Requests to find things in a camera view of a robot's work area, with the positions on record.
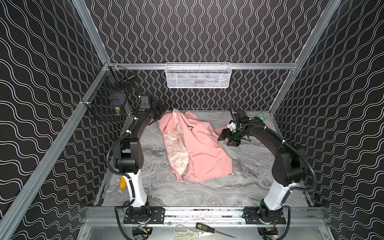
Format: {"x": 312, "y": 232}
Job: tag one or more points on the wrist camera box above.
{"x": 232, "y": 126}
{"x": 145, "y": 102}

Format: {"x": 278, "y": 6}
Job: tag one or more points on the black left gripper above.
{"x": 157, "y": 109}

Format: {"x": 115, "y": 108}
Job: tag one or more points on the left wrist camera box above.
{"x": 145, "y": 102}

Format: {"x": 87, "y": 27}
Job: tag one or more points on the green transparent lid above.
{"x": 262, "y": 116}

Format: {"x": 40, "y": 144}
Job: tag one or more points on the scissors with pale handles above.
{"x": 184, "y": 233}

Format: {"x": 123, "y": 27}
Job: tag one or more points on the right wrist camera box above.
{"x": 232, "y": 126}

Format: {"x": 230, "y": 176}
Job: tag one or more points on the pink zip-up jacket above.
{"x": 192, "y": 147}

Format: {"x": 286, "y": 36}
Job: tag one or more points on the yellow block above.
{"x": 123, "y": 183}

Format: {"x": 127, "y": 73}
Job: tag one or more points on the small brass bell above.
{"x": 117, "y": 111}

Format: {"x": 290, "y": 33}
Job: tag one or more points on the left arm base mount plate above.
{"x": 143, "y": 215}

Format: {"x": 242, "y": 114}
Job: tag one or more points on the black wire basket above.
{"x": 112, "y": 91}

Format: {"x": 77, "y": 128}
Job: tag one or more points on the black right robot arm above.
{"x": 291, "y": 169}

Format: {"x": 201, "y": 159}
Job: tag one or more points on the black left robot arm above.
{"x": 125, "y": 158}

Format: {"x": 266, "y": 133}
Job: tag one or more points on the aluminium front rail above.
{"x": 212, "y": 216}

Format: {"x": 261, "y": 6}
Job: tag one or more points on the black yellow screwdriver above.
{"x": 206, "y": 229}

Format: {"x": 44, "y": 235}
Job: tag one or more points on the white wire mesh basket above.
{"x": 207, "y": 75}

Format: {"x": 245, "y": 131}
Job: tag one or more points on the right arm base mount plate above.
{"x": 263, "y": 216}

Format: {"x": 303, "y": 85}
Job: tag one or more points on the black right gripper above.
{"x": 233, "y": 135}

